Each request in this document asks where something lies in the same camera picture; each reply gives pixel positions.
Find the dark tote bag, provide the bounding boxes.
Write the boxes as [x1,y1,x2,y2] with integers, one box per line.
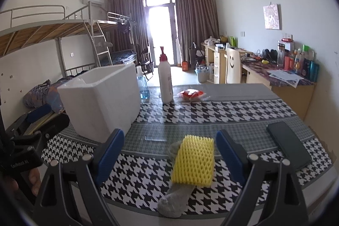
[189,42,206,68]

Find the dark blue mattress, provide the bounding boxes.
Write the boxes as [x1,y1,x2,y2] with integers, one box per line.
[110,49,137,64]

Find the clear plastic wrapper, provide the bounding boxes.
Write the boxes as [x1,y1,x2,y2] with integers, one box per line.
[144,134,166,142]

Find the person's left hand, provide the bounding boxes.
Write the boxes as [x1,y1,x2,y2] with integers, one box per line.
[0,168,41,201]

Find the red snack packet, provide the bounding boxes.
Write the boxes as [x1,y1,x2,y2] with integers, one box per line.
[177,89,207,102]

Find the black smartphone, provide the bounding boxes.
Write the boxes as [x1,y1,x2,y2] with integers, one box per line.
[266,121,313,171]

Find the grey sock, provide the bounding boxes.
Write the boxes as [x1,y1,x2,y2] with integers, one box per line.
[157,141,195,217]

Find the grey metal bunk bed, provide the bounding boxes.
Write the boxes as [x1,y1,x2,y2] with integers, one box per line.
[0,5,94,81]
[90,11,139,69]

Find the yellow foam net sleeve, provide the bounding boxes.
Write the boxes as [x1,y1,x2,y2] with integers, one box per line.
[171,135,215,187]

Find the printed paper sheets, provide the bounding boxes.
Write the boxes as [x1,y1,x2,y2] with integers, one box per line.
[266,69,305,88]

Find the white foam box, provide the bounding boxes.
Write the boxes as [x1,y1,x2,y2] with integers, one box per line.
[57,63,141,143]

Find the wall poster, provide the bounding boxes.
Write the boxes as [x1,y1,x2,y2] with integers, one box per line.
[263,3,282,30]

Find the black headphones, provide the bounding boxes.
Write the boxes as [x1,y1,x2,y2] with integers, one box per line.
[262,49,277,63]

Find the row of toiletry bottles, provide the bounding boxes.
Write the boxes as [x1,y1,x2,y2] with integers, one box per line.
[277,39,320,83]

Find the brown curtain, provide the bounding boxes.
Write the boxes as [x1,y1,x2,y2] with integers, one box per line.
[106,0,145,58]
[173,0,220,67]

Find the glass balcony door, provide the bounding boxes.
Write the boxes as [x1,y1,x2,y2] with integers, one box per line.
[142,0,177,67]

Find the wooden desk with purple cloth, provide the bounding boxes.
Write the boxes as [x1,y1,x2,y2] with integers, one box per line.
[240,56,317,121]

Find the clear bottle with blue liquid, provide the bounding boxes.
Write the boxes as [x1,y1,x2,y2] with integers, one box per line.
[136,66,151,100]

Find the grey patterned bedding bundle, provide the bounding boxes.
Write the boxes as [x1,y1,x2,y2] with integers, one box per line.
[22,80,53,110]

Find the black folding chair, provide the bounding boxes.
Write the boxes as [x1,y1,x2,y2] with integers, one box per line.
[137,48,156,80]

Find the grey trash bin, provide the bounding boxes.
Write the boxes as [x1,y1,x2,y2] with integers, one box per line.
[195,67,208,83]

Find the wooden chair with smiley face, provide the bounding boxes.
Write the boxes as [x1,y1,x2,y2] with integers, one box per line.
[225,47,242,84]

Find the houndstooth tablecloth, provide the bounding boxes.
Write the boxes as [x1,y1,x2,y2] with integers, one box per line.
[40,83,335,217]

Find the light wooden desk with drawers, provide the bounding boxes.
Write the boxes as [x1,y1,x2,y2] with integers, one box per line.
[201,42,253,84]

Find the blue plaid quilt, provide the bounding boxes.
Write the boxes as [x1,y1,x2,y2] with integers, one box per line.
[50,76,80,113]

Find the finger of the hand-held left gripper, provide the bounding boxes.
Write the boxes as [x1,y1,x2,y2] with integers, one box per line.
[25,113,71,147]
[13,104,53,134]

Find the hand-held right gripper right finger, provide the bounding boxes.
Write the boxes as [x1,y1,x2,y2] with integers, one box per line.
[216,129,309,226]

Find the white pump bottle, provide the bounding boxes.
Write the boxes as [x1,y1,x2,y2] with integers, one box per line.
[158,46,174,104]

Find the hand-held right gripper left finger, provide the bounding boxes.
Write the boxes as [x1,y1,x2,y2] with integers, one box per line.
[33,129,125,226]

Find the grey metal bed ladder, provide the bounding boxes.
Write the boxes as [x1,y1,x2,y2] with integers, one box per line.
[91,20,113,67]

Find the dark hanging clothes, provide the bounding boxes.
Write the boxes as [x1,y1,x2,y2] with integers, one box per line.
[118,20,133,42]

